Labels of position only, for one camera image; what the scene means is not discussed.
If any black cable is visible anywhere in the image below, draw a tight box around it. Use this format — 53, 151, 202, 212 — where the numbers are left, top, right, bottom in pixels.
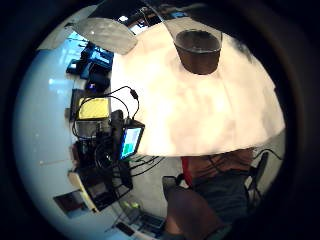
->
71, 85, 141, 140

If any clear cup of brown drink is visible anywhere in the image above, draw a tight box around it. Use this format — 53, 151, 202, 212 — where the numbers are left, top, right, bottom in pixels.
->
163, 18, 224, 76

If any small monitor with lit screen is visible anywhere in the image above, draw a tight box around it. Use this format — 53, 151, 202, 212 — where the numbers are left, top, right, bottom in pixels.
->
118, 125, 146, 162

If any yellow pad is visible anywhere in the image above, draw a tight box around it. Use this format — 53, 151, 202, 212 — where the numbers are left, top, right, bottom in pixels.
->
77, 97, 111, 121

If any grey translucent plastic sheet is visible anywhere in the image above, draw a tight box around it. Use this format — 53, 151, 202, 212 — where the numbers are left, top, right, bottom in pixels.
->
72, 17, 139, 56

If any dark flat panel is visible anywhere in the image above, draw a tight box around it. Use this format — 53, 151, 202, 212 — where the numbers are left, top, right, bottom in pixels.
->
52, 189, 90, 218

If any bundle of black floor cables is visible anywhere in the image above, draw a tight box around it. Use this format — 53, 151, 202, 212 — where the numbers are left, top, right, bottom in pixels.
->
127, 154, 167, 178

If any the person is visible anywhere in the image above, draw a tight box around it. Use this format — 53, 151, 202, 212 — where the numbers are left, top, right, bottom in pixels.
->
164, 147, 268, 240

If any open laptop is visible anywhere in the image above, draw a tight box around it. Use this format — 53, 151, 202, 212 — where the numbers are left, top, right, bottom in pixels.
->
114, 199, 167, 240

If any black equipment cart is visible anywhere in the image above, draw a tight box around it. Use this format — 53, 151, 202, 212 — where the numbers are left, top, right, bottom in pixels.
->
67, 109, 135, 213

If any blue equipment stack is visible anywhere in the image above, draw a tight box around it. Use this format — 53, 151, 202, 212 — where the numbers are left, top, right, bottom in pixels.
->
65, 41, 115, 94

